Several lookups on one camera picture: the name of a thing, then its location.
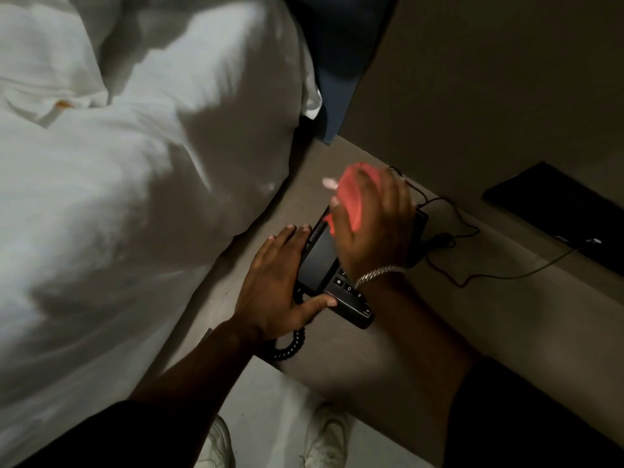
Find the black looped cable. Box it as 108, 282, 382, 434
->
387, 166, 481, 250

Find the person's right hand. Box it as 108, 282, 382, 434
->
330, 166, 417, 286

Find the silver chain bracelet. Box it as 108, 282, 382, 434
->
354, 265, 408, 289

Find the red cleaning cloth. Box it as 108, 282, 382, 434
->
323, 162, 383, 237

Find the person's left black sleeve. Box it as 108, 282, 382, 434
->
15, 399, 221, 468

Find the thin long black cable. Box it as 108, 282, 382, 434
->
425, 239, 603, 289

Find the person's left hand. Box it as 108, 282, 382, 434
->
233, 225, 338, 345

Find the person's right white shoe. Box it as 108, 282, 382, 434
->
302, 403, 353, 468

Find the small white pillow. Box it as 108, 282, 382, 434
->
0, 0, 114, 128

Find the person's black sleeve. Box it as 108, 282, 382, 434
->
15, 399, 221, 468
444, 358, 624, 468

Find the large white pillow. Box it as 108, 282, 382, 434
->
0, 0, 323, 468

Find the person's left forearm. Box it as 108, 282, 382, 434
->
128, 319, 259, 416

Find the person's right forearm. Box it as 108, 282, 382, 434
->
358, 273, 482, 424

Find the black coiled telephone cord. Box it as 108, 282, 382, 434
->
266, 287, 307, 362

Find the black desk telephone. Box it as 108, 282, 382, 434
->
292, 205, 430, 330

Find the person's left white shoe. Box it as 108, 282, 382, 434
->
195, 415, 236, 468

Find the blue upholstered headboard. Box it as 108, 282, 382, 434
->
280, 0, 400, 144

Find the black wall panel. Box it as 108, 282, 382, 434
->
482, 162, 624, 278

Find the person's white shoe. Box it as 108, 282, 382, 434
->
302, 403, 353, 468
195, 415, 236, 468

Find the person's right black sleeve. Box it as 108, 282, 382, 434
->
444, 358, 624, 468

